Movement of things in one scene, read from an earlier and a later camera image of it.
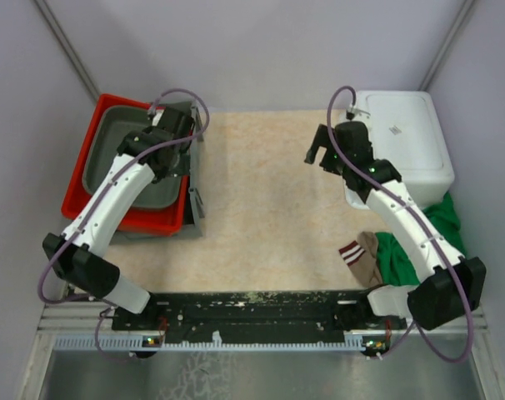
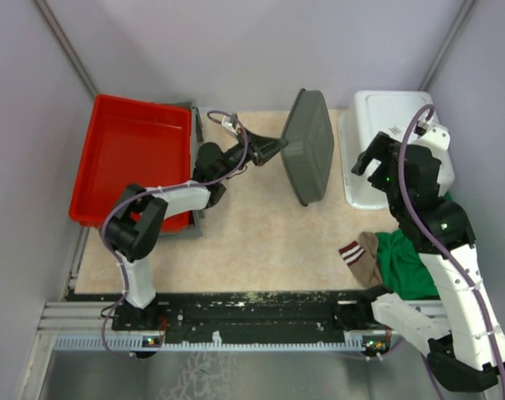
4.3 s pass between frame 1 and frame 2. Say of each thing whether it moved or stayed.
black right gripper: moved
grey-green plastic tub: moved
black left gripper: moved
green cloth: stayed
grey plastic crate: stayed
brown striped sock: stayed
